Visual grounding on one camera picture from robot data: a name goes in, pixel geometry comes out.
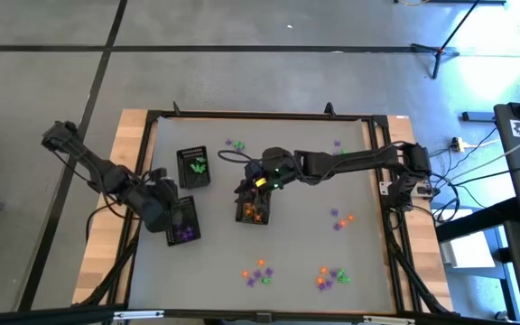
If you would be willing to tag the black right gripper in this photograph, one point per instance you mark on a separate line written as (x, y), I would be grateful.
(278, 167)

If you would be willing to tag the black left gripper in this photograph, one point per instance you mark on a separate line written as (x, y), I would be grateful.
(156, 201)

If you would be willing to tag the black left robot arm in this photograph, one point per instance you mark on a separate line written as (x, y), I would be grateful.
(102, 169)

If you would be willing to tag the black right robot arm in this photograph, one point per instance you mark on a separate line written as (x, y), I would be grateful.
(355, 158)

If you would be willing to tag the black plastic slotted basket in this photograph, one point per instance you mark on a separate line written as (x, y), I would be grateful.
(190, 210)
(185, 178)
(241, 220)

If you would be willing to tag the grey table mat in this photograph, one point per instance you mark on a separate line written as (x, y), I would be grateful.
(296, 244)

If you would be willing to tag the black rig beam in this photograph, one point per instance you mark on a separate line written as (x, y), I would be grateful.
(39, 317)

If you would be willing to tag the white power strip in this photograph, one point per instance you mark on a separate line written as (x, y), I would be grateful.
(457, 144)

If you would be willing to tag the white box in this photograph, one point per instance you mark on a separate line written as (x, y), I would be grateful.
(465, 250)

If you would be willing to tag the black desk leg bar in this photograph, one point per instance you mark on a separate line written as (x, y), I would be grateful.
(476, 221)

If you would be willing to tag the black tripod stand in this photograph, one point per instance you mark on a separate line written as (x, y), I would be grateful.
(438, 54)

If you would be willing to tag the black metal table frame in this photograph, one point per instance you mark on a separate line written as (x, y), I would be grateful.
(153, 116)

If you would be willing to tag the black frame clamp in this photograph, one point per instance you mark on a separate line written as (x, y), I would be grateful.
(177, 109)
(329, 109)

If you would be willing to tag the silver metal bracket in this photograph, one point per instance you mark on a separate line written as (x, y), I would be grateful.
(388, 320)
(138, 315)

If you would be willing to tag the white bracket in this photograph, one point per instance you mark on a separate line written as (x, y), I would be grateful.
(383, 188)

